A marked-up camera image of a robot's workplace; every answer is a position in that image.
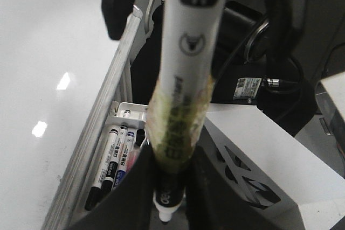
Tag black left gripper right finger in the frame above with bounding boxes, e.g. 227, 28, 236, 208
185, 147, 279, 229

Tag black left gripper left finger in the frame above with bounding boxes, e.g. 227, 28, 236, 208
68, 145, 157, 229

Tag black and white whiteboard marker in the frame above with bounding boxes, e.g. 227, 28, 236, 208
146, 0, 225, 223

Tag blue whiteboard marker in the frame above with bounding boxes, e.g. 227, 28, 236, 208
112, 131, 135, 189

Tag black capped whiteboard marker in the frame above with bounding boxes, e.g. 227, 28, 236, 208
84, 128, 118, 211

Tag white whiteboard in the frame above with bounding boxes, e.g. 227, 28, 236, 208
1, 0, 118, 229

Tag white metal cabinet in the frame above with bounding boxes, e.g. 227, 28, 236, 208
199, 103, 344, 229

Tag white marker tray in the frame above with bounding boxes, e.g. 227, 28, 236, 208
70, 102, 148, 225

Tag grey aluminium whiteboard frame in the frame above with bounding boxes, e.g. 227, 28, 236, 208
42, 6, 143, 229

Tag black cable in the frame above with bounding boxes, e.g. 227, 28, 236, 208
215, 17, 305, 99

